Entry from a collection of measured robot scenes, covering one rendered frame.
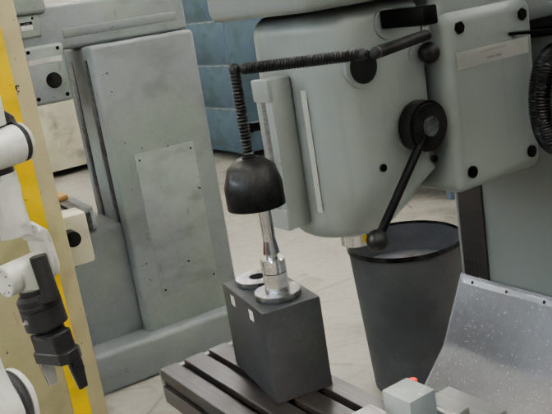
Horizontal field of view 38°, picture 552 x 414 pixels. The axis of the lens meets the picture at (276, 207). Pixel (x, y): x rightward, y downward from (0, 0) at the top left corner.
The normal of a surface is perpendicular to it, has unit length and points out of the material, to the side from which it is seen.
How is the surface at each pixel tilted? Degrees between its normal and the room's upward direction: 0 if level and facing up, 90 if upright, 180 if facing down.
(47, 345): 91
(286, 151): 90
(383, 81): 90
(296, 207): 90
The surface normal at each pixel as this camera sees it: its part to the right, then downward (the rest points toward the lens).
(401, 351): -0.39, 0.36
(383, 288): -0.58, 0.36
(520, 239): -0.82, 0.26
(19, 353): 0.55, 0.13
